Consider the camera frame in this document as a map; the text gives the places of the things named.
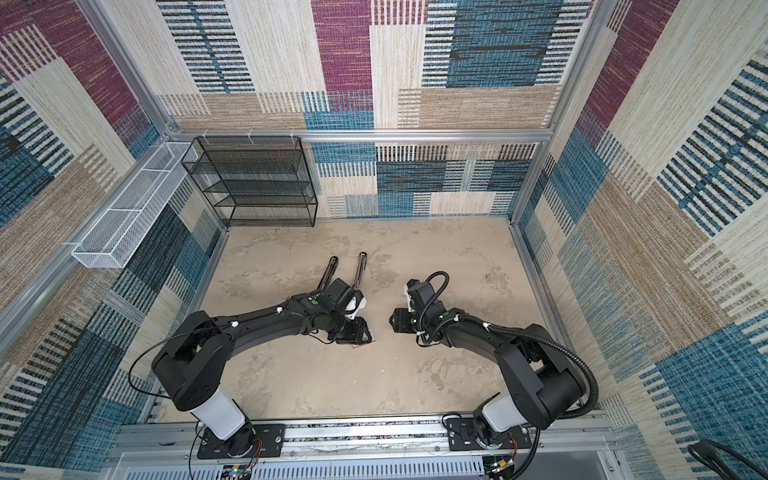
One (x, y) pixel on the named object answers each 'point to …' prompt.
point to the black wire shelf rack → (255, 181)
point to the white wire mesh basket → (110, 242)
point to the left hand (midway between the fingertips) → (368, 336)
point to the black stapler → (332, 266)
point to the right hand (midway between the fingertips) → (399, 323)
